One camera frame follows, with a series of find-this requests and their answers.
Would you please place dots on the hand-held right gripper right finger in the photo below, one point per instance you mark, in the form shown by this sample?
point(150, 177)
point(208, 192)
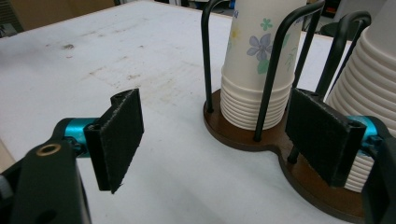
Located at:
point(320, 137)

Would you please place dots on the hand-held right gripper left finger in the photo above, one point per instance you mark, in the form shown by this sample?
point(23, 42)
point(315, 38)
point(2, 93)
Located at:
point(120, 140)

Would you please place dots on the stack of floral paper cups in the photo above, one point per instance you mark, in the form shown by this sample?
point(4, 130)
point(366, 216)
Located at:
point(249, 81)

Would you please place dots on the stack of white paper cups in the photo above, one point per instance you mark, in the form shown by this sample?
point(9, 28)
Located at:
point(373, 77)

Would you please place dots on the black round stool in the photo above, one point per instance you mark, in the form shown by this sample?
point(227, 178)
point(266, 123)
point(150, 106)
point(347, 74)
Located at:
point(330, 30)

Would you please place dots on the brown wooden board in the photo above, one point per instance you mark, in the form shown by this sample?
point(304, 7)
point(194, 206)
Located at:
point(62, 11)

